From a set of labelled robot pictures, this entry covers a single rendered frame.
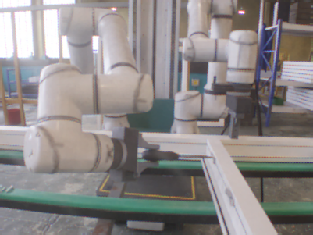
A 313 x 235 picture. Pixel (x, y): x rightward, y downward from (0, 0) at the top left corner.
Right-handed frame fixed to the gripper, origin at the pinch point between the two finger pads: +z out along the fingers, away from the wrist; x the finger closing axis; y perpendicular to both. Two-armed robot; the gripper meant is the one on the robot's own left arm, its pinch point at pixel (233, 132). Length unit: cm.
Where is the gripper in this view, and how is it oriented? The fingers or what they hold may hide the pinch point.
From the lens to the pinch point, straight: 79.1
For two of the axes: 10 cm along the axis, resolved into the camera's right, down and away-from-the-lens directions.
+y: 10.0, 0.4, -0.5
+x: 0.5, -2.6, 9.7
